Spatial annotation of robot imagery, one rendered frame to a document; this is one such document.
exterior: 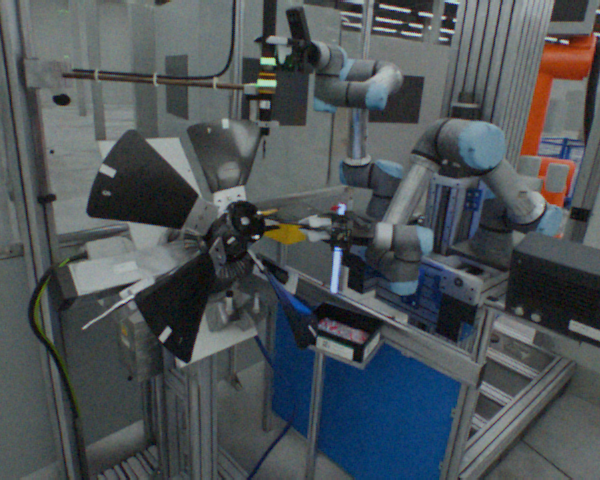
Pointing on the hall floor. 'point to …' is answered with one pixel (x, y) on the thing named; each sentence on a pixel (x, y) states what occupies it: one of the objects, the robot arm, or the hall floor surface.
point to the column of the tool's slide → (37, 229)
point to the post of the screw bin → (315, 414)
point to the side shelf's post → (148, 412)
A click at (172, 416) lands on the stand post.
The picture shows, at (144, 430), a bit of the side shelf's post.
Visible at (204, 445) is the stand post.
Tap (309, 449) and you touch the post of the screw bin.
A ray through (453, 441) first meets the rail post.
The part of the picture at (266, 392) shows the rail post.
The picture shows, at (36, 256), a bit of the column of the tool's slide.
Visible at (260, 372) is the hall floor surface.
